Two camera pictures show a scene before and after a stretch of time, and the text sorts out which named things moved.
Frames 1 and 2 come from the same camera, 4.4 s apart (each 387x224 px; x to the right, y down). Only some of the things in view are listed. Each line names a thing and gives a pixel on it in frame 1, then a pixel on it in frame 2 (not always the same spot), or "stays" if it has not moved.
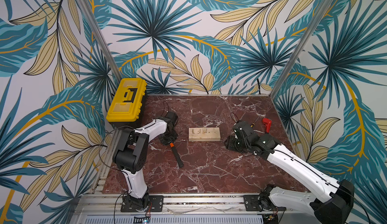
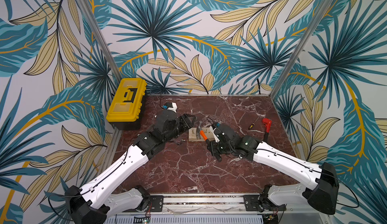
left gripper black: x=175 y=135 to x=186 y=122
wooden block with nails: x=204 y=134 stays
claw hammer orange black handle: x=179 y=161 to x=198 y=131
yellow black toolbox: x=125 y=107 stays
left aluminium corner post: x=95 y=31 stays
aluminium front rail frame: x=106 y=209 stays
